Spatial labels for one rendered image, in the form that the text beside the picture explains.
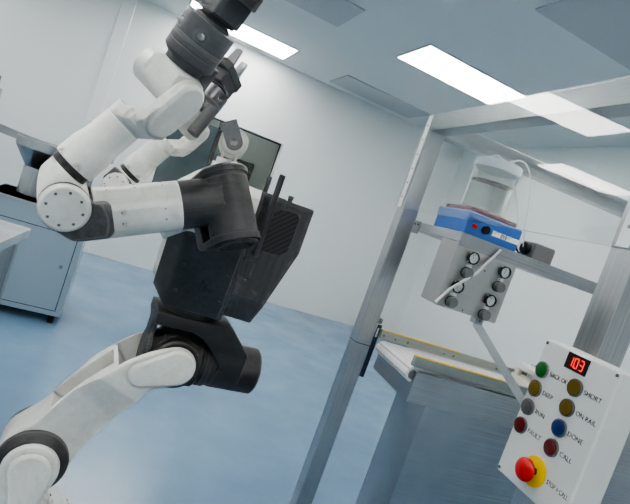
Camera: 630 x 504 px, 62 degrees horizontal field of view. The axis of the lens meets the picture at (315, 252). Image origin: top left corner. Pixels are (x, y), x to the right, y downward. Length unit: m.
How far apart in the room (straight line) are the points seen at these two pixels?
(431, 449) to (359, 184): 5.51
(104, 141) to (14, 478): 0.72
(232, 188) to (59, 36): 5.72
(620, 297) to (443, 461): 1.05
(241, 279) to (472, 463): 1.15
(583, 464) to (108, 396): 0.91
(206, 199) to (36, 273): 2.98
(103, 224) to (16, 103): 5.69
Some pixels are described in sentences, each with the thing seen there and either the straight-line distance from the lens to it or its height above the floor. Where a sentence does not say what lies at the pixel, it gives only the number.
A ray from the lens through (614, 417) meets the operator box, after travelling 0.96.
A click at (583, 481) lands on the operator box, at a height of 1.03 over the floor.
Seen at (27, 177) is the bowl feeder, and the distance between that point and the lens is 4.04.
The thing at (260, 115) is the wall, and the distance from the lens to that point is 6.66.
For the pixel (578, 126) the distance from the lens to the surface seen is 1.29.
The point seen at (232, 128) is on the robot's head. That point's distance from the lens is 1.16.
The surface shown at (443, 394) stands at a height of 0.88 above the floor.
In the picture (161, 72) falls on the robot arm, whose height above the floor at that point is 1.41.
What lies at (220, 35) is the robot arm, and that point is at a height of 1.49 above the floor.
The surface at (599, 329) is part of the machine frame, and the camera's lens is 1.06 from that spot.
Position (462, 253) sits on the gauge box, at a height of 1.32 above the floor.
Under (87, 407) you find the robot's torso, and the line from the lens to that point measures 1.27.
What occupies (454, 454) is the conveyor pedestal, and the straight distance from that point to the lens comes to 1.93.
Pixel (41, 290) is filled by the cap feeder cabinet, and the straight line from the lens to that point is 3.89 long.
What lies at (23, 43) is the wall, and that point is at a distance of 6.63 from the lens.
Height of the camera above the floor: 1.28
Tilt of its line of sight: 4 degrees down
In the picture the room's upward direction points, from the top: 20 degrees clockwise
